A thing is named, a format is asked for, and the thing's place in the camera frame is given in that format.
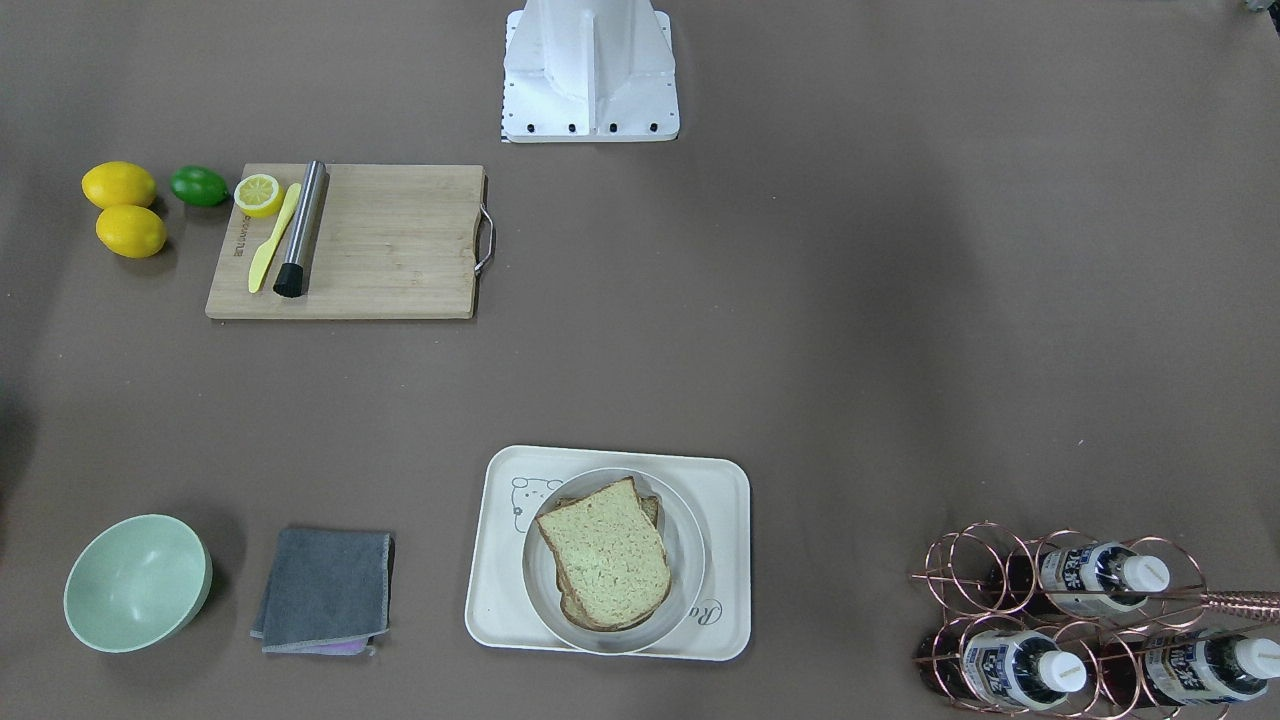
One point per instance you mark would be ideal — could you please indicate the yellow lemon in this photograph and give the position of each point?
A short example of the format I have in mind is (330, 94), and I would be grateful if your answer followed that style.
(115, 183)
(131, 231)

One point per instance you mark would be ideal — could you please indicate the green lime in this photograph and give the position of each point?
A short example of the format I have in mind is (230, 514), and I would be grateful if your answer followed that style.
(199, 186)

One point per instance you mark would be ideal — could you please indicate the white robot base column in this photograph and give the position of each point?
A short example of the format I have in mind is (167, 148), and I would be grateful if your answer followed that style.
(589, 71)

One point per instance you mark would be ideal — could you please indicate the bamboo cutting board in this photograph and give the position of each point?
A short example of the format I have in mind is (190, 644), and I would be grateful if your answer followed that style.
(393, 242)

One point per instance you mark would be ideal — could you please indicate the tea bottle one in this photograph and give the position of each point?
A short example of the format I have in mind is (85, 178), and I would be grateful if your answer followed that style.
(1008, 670)

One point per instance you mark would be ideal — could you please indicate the copper wire bottle rack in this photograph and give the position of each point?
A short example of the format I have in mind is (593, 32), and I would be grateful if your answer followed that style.
(1072, 626)

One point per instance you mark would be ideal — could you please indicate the yellow lemon far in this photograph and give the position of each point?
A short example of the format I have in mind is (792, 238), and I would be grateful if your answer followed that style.
(131, 231)

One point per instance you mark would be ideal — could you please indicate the yellow plastic knife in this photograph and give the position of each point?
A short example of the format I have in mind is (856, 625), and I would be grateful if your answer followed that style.
(264, 254)

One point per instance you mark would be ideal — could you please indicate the cream rabbit tray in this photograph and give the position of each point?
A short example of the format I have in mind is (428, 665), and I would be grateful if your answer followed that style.
(717, 628)

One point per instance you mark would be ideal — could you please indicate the mint green bowl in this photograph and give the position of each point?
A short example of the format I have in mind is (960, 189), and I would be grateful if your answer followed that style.
(136, 584)

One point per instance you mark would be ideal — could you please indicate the yellow lemon near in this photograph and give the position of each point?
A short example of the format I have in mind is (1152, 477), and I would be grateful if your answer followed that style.
(115, 183)

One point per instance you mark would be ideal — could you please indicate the tea bottle two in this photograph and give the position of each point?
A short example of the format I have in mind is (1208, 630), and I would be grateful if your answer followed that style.
(1097, 580)

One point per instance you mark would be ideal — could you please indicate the bread slice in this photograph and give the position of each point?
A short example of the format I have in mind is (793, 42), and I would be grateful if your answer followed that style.
(612, 568)

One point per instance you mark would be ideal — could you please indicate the white round plate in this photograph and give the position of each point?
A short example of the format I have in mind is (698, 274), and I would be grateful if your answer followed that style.
(677, 525)

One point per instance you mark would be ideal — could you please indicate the lemon half slice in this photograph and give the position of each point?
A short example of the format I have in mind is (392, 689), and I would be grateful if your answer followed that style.
(259, 195)

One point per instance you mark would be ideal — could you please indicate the tea bottle three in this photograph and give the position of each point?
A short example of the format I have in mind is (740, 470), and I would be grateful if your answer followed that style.
(1196, 668)

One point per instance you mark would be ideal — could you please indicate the grey folded cloth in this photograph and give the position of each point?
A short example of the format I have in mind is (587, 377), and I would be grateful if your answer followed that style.
(327, 593)

